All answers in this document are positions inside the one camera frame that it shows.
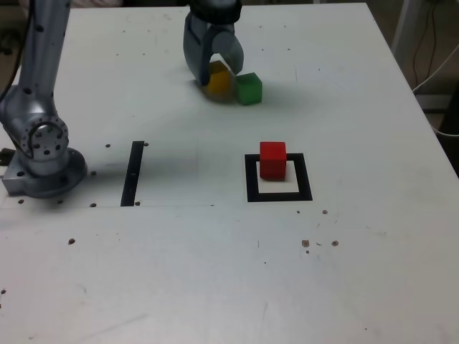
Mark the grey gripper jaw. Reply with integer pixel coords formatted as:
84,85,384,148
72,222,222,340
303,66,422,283
211,30,246,77
183,16,217,87

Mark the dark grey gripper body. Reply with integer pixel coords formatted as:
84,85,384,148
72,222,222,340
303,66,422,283
195,19,236,36

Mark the yellow cube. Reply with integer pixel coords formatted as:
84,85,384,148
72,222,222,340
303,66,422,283
207,60,232,97

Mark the green cube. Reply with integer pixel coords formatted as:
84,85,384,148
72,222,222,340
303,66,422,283
235,72,263,107

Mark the red cube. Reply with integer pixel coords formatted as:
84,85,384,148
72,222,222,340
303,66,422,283
259,141,288,182

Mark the black tape square outline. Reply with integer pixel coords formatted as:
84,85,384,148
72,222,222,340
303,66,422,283
244,153,313,204

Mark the person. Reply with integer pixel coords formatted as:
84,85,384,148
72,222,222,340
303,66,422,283
70,0,125,9

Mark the black tape strip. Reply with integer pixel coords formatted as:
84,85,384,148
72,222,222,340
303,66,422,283
120,140,145,208

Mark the white frame post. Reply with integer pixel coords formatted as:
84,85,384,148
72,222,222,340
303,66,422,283
390,0,419,54

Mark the thin black hanging cable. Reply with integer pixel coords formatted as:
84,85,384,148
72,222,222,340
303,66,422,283
411,0,437,89

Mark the white cable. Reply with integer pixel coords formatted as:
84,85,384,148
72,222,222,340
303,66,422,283
411,46,459,94

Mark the grey rail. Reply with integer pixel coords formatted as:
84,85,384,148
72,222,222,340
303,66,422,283
415,93,451,113

